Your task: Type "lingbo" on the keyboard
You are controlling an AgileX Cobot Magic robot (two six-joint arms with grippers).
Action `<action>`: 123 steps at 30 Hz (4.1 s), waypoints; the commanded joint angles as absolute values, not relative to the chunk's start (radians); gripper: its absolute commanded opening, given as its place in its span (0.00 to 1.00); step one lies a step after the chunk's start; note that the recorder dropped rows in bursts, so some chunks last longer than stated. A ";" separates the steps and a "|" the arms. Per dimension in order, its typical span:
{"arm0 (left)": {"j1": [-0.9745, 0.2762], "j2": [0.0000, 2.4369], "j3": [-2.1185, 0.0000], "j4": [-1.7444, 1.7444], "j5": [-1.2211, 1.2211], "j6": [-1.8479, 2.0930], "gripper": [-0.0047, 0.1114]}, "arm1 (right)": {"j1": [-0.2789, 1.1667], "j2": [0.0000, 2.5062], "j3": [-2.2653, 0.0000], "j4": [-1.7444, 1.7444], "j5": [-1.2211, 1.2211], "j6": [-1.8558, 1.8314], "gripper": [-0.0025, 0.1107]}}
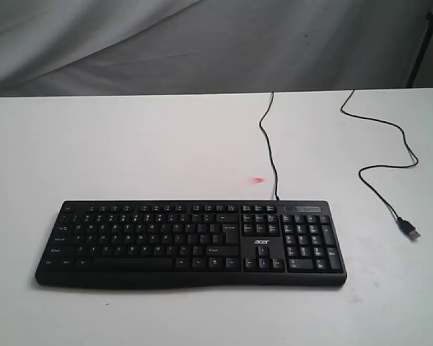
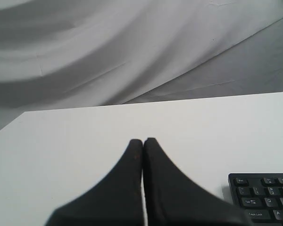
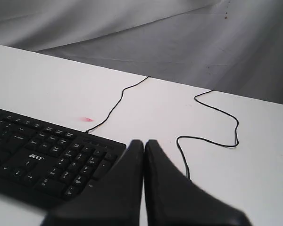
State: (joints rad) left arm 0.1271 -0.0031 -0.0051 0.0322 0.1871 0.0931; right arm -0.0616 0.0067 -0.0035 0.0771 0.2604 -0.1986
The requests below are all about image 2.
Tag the black acer keyboard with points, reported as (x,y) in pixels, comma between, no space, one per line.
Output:
(260,195)

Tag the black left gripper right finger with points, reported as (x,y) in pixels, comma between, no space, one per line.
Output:
(172,199)

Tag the white backdrop cloth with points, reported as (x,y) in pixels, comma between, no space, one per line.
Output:
(58,54)

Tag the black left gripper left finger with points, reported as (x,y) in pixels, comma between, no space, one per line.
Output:
(115,201)

